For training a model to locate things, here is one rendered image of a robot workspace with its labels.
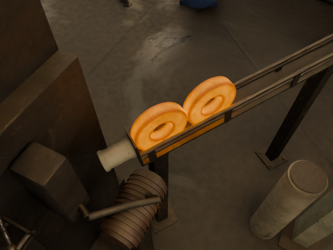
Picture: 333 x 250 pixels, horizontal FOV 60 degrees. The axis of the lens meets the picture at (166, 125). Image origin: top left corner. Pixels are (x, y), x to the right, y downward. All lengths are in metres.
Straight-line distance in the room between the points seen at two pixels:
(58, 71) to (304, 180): 0.76
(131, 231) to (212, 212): 0.65
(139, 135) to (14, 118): 0.28
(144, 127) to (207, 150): 0.89
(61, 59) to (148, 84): 1.16
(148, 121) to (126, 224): 0.31
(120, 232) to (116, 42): 1.56
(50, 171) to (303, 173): 0.73
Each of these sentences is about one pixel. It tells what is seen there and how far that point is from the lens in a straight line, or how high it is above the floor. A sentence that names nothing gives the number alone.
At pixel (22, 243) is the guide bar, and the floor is 0.71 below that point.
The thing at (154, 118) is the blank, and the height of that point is 0.78.
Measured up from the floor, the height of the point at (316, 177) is 0.52.
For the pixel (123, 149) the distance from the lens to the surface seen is 0.75.
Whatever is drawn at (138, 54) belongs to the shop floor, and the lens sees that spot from 2.04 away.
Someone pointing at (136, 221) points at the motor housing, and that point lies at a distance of 0.85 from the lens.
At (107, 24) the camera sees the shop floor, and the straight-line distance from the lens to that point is 2.35.
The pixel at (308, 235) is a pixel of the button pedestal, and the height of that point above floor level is 0.14.
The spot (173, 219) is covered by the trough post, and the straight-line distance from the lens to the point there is 1.38.
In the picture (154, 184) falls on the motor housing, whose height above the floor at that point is 0.52.
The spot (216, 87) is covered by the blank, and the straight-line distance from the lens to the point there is 0.74.
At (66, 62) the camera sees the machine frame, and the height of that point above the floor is 0.87.
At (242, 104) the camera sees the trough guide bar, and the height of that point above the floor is 0.69.
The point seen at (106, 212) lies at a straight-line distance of 0.80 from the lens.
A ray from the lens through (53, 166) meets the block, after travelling 0.64.
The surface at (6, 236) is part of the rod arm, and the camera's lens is 0.50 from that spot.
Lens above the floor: 1.33
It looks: 55 degrees down
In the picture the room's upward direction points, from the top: straight up
